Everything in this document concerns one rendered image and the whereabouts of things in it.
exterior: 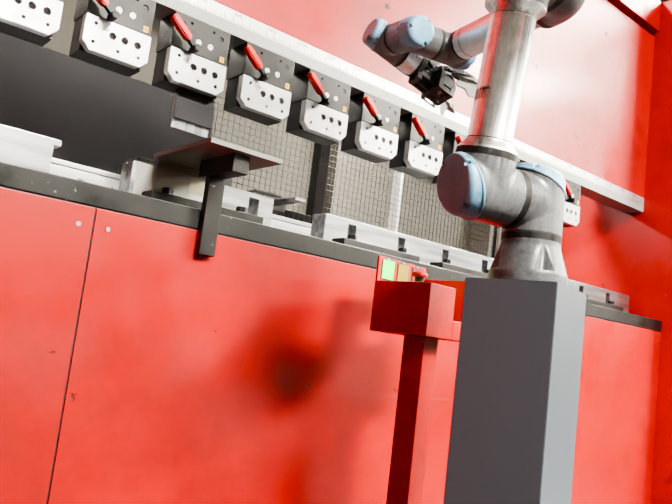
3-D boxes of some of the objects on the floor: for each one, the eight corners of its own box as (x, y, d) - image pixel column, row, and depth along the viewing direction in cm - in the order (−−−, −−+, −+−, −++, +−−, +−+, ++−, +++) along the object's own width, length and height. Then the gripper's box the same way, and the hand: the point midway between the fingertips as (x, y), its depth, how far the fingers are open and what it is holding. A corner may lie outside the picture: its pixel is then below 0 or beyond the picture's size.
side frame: (674, 548, 275) (706, -11, 305) (494, 495, 341) (535, 38, 370) (702, 543, 291) (730, 11, 321) (525, 493, 356) (562, 55, 386)
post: (276, 501, 274) (338, 10, 300) (268, 498, 278) (330, 13, 303) (286, 500, 277) (347, 14, 303) (279, 497, 281) (339, 17, 307)
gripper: (389, 94, 187) (444, 134, 196) (436, 62, 173) (493, 107, 182) (395, 69, 191) (449, 110, 200) (441, 36, 177) (497, 82, 186)
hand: (471, 100), depth 192 cm, fingers open, 12 cm apart
